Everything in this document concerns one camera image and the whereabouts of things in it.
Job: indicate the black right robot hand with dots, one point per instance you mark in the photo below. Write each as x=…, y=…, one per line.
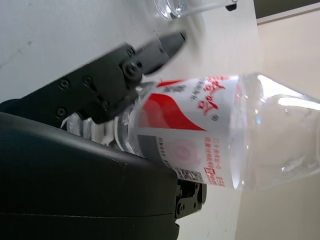
x=62, y=180

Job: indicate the clear water bottle red label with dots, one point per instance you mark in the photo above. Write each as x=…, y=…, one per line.
x=200, y=125

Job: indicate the clear plastic cup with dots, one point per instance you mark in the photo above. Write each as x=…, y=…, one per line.
x=175, y=7

